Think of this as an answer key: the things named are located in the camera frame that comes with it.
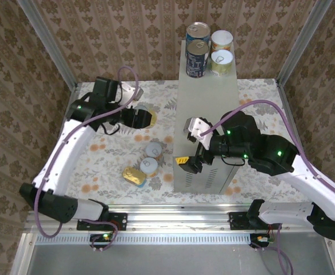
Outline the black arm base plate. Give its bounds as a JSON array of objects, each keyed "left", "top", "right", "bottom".
[
  {"left": 227, "top": 211, "right": 253, "bottom": 231},
  {"left": 76, "top": 212, "right": 128, "bottom": 231}
]

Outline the aluminium front rail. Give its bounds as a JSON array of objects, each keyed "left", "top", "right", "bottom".
[{"left": 26, "top": 203, "right": 329, "bottom": 233}]

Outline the aluminium frame post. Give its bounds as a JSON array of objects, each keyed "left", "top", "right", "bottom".
[
  {"left": 275, "top": 0, "right": 335, "bottom": 87},
  {"left": 15, "top": 0, "right": 79, "bottom": 88}
]

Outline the tall blue can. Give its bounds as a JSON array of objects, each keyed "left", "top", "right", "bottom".
[
  {"left": 185, "top": 39, "right": 210, "bottom": 78},
  {"left": 186, "top": 22, "right": 211, "bottom": 44}
]

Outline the orange green can plastic lid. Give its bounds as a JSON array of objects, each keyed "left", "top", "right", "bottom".
[{"left": 210, "top": 30, "right": 233, "bottom": 54}]

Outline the thin purple board cable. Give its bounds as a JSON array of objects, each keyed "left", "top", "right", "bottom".
[
  {"left": 263, "top": 226, "right": 294, "bottom": 275},
  {"left": 90, "top": 222, "right": 119, "bottom": 253}
]

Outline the small circuit board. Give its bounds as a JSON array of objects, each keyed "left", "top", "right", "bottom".
[
  {"left": 249, "top": 233, "right": 273, "bottom": 248},
  {"left": 89, "top": 233, "right": 114, "bottom": 244}
]

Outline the orange label can white lid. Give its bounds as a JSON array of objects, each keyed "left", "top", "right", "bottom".
[{"left": 145, "top": 142, "right": 164, "bottom": 161}]

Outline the green label can white lid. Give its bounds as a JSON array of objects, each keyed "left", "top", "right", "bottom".
[{"left": 210, "top": 49, "right": 234, "bottom": 77}]

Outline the gold rectangular tin blue side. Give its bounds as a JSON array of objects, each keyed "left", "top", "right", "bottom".
[{"left": 122, "top": 167, "right": 147, "bottom": 188}]

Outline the floral table covering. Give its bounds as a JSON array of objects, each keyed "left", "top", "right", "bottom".
[{"left": 52, "top": 78, "right": 303, "bottom": 206}]

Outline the yellow label can white lid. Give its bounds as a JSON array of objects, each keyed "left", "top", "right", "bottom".
[
  {"left": 139, "top": 156, "right": 160, "bottom": 178},
  {"left": 134, "top": 104, "right": 158, "bottom": 127}
]

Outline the aluminium table side rail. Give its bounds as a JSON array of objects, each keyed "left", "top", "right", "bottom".
[
  {"left": 276, "top": 80, "right": 303, "bottom": 161},
  {"left": 11, "top": 82, "right": 79, "bottom": 275}
]

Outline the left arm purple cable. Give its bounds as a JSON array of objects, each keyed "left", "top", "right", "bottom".
[{"left": 33, "top": 65, "right": 140, "bottom": 238}]

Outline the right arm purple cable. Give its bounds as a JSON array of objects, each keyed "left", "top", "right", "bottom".
[{"left": 200, "top": 99, "right": 335, "bottom": 203}]

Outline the slotted grey cable duct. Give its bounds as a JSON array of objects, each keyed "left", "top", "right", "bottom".
[{"left": 35, "top": 233, "right": 254, "bottom": 246}]

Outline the grey metal box counter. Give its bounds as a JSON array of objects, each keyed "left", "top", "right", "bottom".
[{"left": 172, "top": 40, "right": 241, "bottom": 195}]

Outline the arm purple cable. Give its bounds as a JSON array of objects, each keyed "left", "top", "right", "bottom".
[
  {"left": 200, "top": 99, "right": 335, "bottom": 203},
  {"left": 33, "top": 65, "right": 140, "bottom": 238}
]

